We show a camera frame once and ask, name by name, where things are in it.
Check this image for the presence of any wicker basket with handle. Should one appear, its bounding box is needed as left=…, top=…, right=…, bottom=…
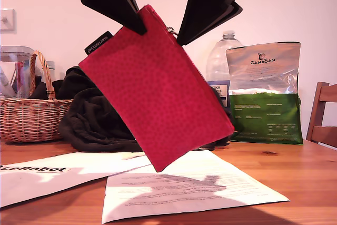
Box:
left=0, top=51, right=74, bottom=144

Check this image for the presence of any pink zip pouch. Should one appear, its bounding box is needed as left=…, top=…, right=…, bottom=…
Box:
left=78, top=4, right=235, bottom=173

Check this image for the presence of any dark brown grey-lined hoodie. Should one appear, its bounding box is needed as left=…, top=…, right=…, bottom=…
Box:
left=29, top=66, right=235, bottom=153

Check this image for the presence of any wooden chair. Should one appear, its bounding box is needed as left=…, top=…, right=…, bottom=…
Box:
left=305, top=82, right=337, bottom=150

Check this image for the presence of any clear plastic container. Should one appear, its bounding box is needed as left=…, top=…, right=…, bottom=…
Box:
left=0, top=46, right=36, bottom=99

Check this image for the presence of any white wall switch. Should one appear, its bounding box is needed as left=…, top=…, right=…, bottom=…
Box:
left=0, top=8, right=16, bottom=33

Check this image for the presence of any printed white paper sheet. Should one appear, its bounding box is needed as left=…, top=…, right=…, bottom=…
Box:
left=101, top=150, right=290, bottom=224

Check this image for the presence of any silver green Canagan bag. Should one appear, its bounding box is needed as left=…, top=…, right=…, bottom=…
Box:
left=225, top=42, right=304, bottom=145

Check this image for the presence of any white LeRobot envelope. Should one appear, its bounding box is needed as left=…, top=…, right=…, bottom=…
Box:
left=0, top=151, right=156, bottom=209

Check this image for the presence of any large clear water bottle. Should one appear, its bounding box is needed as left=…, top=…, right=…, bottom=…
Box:
left=205, top=30, right=244, bottom=110

